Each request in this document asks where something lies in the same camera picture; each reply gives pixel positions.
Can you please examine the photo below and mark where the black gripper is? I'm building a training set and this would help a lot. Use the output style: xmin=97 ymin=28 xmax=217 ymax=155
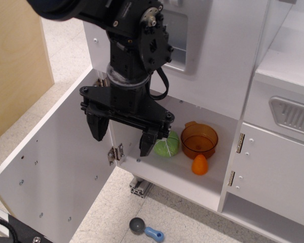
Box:
xmin=80 ymin=86 xmax=175 ymax=157

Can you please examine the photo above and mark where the white low fridge door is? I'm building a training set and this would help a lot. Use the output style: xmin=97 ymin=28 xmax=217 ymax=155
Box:
xmin=0 ymin=68 xmax=114 ymax=242

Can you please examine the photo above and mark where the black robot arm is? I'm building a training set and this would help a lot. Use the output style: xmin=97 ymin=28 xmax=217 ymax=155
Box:
xmin=29 ymin=1 xmax=174 ymax=156

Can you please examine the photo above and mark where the green toy cabbage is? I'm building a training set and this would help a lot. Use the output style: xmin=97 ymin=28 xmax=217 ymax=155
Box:
xmin=154 ymin=131 xmax=180 ymax=158

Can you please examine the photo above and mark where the aluminium extrusion foot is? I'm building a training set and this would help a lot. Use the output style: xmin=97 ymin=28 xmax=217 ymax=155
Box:
xmin=129 ymin=176 xmax=153 ymax=198

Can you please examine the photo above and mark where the orange transparent toy pot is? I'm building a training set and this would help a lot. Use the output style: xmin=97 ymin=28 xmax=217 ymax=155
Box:
xmin=180 ymin=121 xmax=218 ymax=159

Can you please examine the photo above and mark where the orange toy carrot piece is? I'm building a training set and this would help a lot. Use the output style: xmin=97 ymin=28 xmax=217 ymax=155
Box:
xmin=191 ymin=154 xmax=208 ymax=176

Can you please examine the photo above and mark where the grey blue toy scoop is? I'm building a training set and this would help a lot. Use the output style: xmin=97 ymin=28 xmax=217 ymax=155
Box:
xmin=129 ymin=217 xmax=165 ymax=242

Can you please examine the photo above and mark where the lower metal oven hinge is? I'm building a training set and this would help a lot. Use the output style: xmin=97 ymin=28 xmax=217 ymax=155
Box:
xmin=227 ymin=171 xmax=235 ymax=186

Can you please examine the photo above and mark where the metal oven hinge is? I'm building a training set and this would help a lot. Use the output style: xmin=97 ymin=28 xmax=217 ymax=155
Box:
xmin=227 ymin=171 xmax=235 ymax=186
xmin=236 ymin=133 xmax=245 ymax=153

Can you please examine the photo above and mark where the upper metal oven hinge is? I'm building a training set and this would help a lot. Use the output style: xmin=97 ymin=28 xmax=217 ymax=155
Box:
xmin=236 ymin=133 xmax=245 ymax=153

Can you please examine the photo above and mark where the grey ice dispenser recess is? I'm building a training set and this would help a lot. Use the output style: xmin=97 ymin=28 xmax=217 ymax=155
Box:
xmin=159 ymin=9 xmax=201 ymax=76

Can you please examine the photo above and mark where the light wooden board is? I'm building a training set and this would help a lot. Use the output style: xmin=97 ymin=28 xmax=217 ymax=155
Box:
xmin=0 ymin=1 xmax=54 ymax=136

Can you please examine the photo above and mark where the white toy kitchen cabinet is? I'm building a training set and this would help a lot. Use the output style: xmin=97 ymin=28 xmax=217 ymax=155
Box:
xmin=82 ymin=0 xmax=304 ymax=243

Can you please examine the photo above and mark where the white oven door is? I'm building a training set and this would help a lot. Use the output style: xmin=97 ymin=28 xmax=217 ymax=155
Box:
xmin=227 ymin=124 xmax=304 ymax=225

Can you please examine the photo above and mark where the grey vent panel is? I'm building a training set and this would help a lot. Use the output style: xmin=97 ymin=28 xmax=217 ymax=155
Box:
xmin=269 ymin=96 xmax=304 ymax=134

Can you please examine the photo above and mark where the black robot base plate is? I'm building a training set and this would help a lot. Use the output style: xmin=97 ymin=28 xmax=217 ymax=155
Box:
xmin=0 ymin=216 xmax=52 ymax=243

